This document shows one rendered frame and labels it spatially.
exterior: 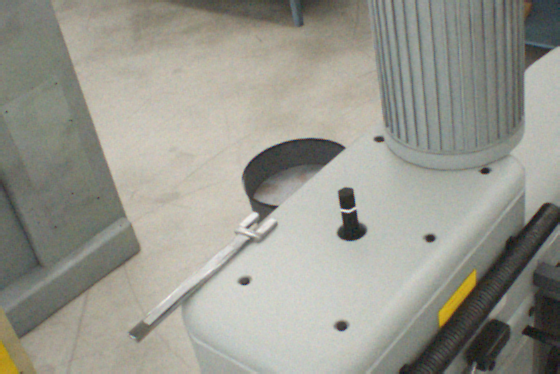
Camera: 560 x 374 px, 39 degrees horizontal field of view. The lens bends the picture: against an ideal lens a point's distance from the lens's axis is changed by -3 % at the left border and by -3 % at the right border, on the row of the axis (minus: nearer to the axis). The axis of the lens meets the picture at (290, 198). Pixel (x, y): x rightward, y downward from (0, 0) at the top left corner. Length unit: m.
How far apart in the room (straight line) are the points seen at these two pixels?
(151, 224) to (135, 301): 0.58
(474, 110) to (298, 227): 0.27
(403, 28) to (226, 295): 0.38
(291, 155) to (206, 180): 1.07
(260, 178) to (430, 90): 2.55
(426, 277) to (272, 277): 0.18
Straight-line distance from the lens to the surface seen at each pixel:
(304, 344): 0.89
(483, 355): 1.13
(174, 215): 4.37
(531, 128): 1.41
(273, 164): 3.57
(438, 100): 1.04
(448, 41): 1.00
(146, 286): 3.98
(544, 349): 1.56
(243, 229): 1.04
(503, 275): 1.06
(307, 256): 0.99
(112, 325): 3.86
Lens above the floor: 2.53
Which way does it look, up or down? 36 degrees down
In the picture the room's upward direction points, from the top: 12 degrees counter-clockwise
